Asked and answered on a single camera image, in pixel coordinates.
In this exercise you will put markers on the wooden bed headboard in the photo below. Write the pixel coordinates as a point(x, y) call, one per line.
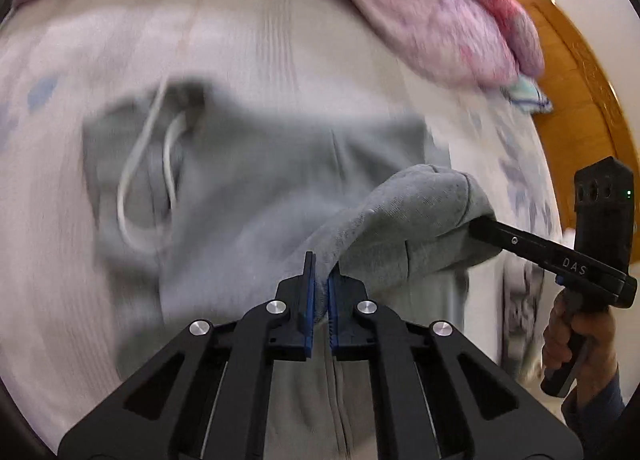
point(580, 75)

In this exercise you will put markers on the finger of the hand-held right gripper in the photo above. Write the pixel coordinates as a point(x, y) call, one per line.
point(525, 246)

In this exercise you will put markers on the person's right hand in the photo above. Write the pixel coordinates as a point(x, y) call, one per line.
point(582, 340)

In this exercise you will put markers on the teal patterned cloth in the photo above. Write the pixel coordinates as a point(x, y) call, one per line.
point(526, 95)

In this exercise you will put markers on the person's right forearm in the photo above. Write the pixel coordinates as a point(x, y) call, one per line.
point(595, 402)

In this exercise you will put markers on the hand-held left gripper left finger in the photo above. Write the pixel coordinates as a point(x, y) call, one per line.
point(310, 298)

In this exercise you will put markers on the grey zip hoodie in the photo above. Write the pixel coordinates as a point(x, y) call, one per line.
point(280, 220)

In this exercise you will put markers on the white patterned bed sheet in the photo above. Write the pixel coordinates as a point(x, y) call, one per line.
point(75, 90)

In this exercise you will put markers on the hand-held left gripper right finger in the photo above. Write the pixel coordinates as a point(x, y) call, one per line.
point(333, 301)

